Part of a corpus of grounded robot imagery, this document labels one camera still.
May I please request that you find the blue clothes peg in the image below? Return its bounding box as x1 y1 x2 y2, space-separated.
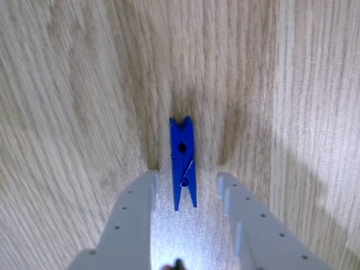
168 115 199 212

